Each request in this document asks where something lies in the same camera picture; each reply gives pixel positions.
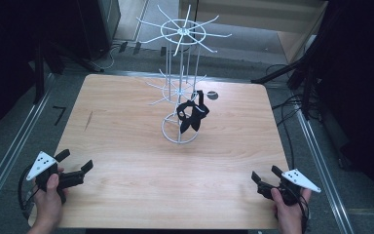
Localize black stand legs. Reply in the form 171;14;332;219
32;38;105;105
250;19;329;121

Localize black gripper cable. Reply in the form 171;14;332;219
299;194;311;230
17;165;38;214

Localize white wire display rack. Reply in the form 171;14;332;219
135;3;233;145

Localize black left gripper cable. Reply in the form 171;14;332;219
17;165;38;214

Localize metal floor rail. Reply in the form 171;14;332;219
295;110;355;234
0;73;56;225

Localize light wooden furniture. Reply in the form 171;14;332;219
178;0;329;64

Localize person's left hand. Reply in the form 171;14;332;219
32;167;69;223

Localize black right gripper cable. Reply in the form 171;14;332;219
299;194;311;230

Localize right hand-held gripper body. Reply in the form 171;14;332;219
256;169;322;207

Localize black bow tie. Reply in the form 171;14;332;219
175;99;203;135
190;90;210;133

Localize dark cabinet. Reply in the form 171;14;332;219
76;0;122;62

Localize person's right hand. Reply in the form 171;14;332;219
270;187;313;223

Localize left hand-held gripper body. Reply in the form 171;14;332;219
25;151;86;193

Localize white floor cable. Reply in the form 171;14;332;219
100;44;122;71

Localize black floor cables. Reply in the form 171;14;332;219
266;62;320;164

